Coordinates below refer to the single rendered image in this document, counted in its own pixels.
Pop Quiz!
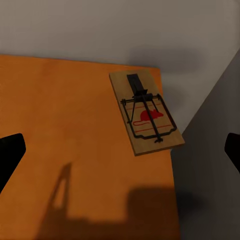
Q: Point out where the mousetrap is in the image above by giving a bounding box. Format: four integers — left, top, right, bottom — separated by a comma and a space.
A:
109, 68, 186, 157

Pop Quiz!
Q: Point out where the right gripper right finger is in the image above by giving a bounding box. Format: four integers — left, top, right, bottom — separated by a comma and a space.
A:
224, 132, 240, 172

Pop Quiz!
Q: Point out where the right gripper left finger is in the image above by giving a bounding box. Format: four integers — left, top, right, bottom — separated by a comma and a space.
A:
0, 133, 26, 193

